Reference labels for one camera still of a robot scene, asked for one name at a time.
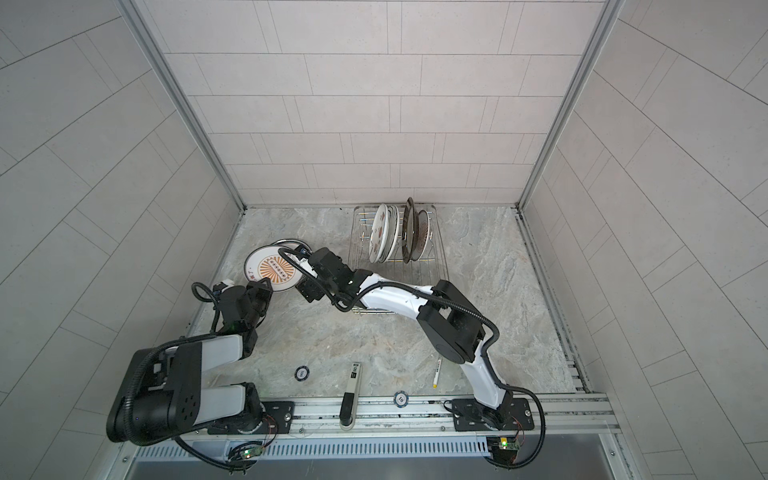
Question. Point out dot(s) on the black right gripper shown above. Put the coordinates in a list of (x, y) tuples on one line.
[(308, 284)]

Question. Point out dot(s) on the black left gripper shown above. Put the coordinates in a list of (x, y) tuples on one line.
[(254, 288)]

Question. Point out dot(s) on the white plate orange sunburst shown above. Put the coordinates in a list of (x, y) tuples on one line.
[(294, 244)]

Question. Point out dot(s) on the small sunburst plate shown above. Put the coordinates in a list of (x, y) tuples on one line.
[(423, 235)]

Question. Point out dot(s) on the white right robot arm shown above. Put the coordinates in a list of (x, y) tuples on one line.
[(457, 331)]

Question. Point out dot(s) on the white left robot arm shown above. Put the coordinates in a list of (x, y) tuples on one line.
[(162, 393)]

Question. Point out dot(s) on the white watermelon pattern plate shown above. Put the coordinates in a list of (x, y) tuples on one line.
[(378, 235)]

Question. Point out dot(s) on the white blue striped plate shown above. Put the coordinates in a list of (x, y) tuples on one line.
[(395, 232)]

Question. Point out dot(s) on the dark rimmed checkered plate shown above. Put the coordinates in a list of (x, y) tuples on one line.
[(410, 227)]

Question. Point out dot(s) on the black white handheld scraper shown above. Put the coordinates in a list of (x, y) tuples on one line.
[(347, 414)]

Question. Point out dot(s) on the right round poker chip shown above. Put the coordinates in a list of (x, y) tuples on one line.
[(401, 399)]

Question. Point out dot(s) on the left circuit board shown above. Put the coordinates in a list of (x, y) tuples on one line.
[(243, 456)]

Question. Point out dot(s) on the circuit board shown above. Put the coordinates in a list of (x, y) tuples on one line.
[(243, 456), (503, 451)]

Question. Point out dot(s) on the yellow capped white marker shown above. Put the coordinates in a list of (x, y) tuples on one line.
[(436, 376)]

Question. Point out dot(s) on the right circuit board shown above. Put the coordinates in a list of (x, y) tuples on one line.
[(503, 451)]

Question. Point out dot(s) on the metal wire dish rack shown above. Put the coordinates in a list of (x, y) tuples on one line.
[(431, 268)]

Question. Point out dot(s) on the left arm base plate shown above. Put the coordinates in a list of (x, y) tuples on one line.
[(271, 418)]

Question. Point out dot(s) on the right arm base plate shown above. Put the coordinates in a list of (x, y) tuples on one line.
[(513, 414)]

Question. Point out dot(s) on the aluminium front rail frame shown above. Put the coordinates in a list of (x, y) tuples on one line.
[(374, 417)]

